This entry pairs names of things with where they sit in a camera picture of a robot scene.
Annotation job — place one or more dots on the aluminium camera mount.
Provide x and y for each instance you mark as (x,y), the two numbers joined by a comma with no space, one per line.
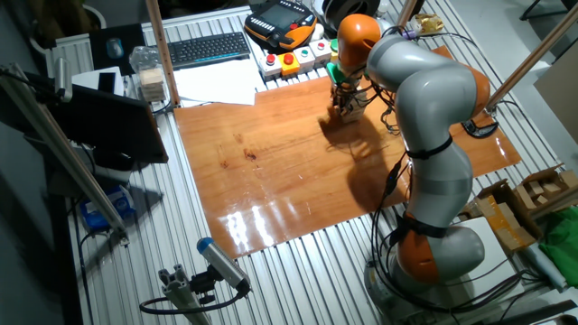
(180,293)

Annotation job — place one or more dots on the green adapter plate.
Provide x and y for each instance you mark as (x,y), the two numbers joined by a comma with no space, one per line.
(336,74)

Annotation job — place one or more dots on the brown cardboard panel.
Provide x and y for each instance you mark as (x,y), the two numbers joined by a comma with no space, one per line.
(560,99)

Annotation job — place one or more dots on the brown cardboard box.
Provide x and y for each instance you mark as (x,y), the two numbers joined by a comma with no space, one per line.
(501,221)

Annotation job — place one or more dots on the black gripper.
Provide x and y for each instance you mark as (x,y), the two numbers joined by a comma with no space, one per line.
(347,92)

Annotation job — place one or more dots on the orange wooden board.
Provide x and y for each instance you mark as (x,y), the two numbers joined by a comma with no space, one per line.
(271,171)

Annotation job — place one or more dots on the grey computer mouse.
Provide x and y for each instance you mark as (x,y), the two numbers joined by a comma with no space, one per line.
(114,47)

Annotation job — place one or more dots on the white printed paper sheet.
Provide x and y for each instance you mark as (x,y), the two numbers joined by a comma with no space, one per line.
(217,83)

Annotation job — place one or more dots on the black phone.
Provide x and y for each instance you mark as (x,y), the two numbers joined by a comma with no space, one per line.
(107,83)

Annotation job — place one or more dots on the grey box green button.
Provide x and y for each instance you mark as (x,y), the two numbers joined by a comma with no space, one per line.
(304,61)

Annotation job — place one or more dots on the white box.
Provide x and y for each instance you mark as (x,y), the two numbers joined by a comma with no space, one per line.
(86,81)

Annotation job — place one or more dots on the stack of wooden jenga blocks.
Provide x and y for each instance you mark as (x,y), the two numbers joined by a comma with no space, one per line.
(360,110)

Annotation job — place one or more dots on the silver cylinder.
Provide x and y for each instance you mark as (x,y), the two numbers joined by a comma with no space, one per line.
(63,79)

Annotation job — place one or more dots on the grey box red button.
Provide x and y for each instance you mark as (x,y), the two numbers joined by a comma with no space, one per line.
(270,70)
(320,54)

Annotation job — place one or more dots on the yellow box red button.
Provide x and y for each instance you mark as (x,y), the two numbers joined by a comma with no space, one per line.
(289,67)

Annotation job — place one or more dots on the black monitor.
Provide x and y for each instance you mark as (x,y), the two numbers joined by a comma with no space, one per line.
(113,126)

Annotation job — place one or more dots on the black mouse pad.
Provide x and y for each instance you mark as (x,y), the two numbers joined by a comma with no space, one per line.
(133,58)

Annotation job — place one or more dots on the green cloth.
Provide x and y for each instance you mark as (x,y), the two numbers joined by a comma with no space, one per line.
(562,248)

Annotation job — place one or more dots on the yellow box big green button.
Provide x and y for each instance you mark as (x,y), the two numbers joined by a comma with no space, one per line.
(334,45)

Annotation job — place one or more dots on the plastic bag of wooden blocks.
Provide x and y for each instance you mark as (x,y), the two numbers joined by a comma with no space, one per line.
(151,81)

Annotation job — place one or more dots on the silver exterior camera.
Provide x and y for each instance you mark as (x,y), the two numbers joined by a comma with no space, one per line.
(223,264)

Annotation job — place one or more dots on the blue package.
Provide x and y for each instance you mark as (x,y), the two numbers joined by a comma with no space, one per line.
(108,210)

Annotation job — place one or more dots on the black c-clamp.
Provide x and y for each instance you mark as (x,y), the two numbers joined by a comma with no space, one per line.
(478,131)

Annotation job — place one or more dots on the metal frame pole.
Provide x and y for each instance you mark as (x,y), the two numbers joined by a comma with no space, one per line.
(163,54)
(533,58)
(406,13)

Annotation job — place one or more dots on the white plastic bottle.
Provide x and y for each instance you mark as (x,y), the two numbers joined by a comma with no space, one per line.
(318,31)

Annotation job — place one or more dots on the white paper roll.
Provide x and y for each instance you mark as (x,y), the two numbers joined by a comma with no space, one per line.
(544,266)

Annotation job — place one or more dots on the gold snack package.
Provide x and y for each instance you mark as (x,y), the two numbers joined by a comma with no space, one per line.
(426,23)

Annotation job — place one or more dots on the black round spool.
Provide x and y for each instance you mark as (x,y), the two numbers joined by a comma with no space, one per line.
(352,9)

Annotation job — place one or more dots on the black keyboard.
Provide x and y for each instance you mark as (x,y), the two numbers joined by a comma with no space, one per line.
(207,49)

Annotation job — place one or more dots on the silver orange robot arm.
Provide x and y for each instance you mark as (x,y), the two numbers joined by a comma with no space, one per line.
(429,90)

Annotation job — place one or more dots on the long diagonal aluminium strut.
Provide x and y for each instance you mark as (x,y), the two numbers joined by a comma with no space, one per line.
(69,158)

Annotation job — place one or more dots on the black orange teach pendant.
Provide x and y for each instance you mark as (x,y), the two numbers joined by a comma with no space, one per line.
(280,20)

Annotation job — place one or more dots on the open cardboard box with blocks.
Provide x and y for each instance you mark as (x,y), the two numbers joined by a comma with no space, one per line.
(542,189)

